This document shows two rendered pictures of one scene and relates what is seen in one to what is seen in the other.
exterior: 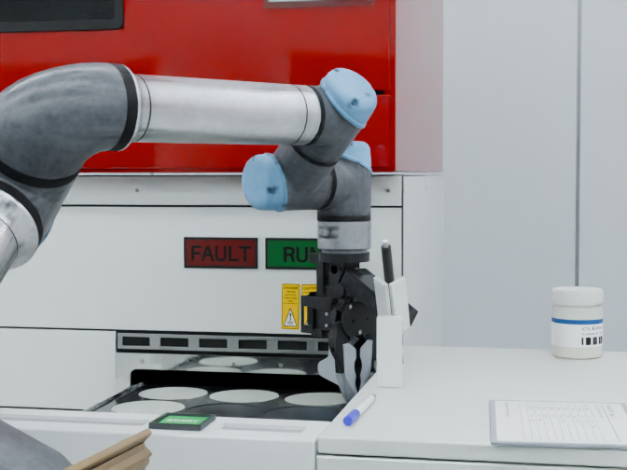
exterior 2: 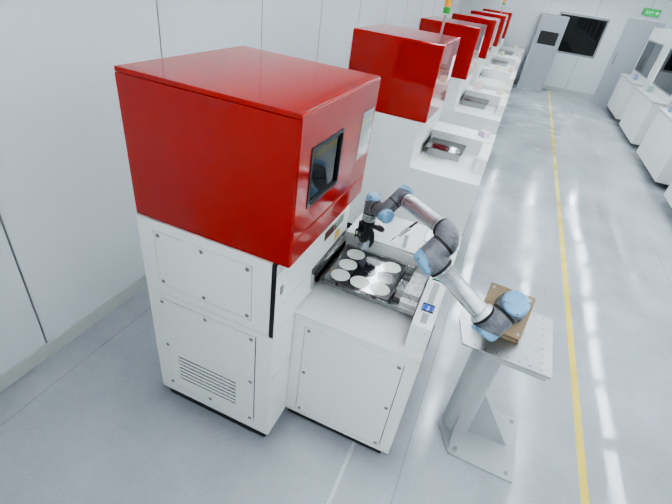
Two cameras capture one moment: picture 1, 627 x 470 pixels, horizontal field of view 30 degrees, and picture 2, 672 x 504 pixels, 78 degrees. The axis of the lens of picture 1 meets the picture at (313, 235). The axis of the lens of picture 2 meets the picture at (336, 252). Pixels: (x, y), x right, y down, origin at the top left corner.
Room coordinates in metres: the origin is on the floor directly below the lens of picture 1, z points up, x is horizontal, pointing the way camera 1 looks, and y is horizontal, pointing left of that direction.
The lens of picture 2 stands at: (1.55, 1.93, 2.20)
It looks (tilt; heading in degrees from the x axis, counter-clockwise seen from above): 34 degrees down; 276
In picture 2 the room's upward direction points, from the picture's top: 9 degrees clockwise
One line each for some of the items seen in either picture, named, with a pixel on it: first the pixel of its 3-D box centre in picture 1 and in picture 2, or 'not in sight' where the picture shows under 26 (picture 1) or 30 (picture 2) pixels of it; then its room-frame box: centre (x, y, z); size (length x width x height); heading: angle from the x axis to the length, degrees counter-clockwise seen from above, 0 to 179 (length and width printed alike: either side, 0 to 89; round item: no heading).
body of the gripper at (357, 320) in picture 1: (340, 295); (365, 229); (1.63, -0.04, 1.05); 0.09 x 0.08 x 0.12; 46
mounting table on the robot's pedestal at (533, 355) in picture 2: not in sight; (501, 337); (0.84, 0.24, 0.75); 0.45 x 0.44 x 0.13; 167
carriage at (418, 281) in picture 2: not in sight; (414, 291); (1.32, 0.16, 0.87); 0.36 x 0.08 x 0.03; 78
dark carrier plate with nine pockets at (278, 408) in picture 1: (223, 412); (366, 271); (1.58, 0.12, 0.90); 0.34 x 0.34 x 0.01; 78
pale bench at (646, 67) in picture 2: not in sight; (652, 77); (-4.03, -10.06, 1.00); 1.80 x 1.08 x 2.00; 78
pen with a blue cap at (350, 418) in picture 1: (361, 407); not in sight; (1.25, -0.05, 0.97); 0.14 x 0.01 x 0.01; 166
